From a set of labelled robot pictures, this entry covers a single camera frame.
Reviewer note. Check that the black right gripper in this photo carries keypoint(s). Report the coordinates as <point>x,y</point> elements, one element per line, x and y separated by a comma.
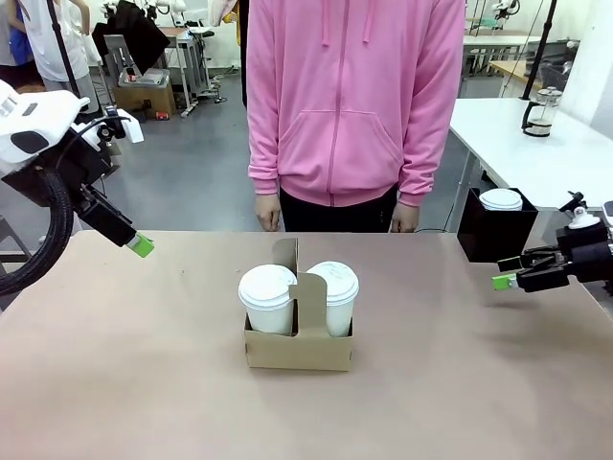
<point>586,254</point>

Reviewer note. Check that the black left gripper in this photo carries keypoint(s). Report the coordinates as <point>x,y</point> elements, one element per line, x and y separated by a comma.
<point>81,165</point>

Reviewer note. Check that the glass french press pitcher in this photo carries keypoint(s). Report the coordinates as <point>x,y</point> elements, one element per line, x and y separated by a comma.
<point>541,112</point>

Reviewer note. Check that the white plastic cup lid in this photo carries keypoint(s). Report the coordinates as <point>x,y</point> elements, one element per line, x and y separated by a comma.
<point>335,285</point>
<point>265,285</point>

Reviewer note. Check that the brown cardboard cup carrier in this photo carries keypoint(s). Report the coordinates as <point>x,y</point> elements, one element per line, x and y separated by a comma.
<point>297,354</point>

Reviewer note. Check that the pink-sleeved right forearm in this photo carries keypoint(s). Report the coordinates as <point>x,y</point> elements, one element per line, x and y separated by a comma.
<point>265,163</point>

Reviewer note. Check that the pink-sleeved left forearm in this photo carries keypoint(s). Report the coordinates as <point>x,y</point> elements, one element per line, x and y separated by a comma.
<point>421,167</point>

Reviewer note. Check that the person's left hand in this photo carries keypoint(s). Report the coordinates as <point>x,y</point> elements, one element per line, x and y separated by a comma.
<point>403,220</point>

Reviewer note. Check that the person's right hand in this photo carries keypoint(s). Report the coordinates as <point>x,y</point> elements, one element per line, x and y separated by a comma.
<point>267,213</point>

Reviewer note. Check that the black plastic bin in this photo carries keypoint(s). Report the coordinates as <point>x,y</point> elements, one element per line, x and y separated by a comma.
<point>493,235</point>

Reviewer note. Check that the stack of white lids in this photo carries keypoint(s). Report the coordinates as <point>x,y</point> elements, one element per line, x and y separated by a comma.
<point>500,199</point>

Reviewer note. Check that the brown cardboard box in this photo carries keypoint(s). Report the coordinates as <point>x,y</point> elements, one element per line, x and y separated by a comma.
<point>143,99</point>

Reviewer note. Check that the large white side table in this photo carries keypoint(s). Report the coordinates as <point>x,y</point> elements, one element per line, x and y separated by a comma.
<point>574,144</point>

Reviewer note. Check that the grey plastic box lid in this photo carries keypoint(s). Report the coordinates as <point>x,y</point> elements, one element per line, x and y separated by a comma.
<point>143,77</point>

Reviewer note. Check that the black tripod pole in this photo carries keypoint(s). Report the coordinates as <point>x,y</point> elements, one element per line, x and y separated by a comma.
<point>538,52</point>
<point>64,52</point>

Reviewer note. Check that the black hanging cloth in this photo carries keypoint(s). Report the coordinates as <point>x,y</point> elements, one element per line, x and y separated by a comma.
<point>139,33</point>

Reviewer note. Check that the bystander in blue top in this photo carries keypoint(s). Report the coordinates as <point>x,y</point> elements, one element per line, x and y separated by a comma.
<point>19,52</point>

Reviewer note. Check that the bystander in white shirt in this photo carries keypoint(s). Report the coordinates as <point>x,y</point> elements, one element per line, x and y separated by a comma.
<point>48,38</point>

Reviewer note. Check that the wooden background table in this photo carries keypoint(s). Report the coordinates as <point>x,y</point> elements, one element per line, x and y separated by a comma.
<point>512,69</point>

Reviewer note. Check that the white background workbench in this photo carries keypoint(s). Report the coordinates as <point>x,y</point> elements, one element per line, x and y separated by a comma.
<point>498,40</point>

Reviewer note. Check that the person in pink hoodie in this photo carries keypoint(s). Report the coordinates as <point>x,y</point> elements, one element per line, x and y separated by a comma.
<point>345,96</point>

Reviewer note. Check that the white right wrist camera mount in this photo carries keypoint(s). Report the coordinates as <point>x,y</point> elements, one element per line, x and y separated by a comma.
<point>582,218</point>

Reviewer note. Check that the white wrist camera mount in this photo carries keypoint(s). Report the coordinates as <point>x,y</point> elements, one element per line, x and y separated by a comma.
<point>582,218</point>
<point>131,129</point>

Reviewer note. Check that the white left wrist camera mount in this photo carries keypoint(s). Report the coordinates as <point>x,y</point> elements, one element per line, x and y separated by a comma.
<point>131,129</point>

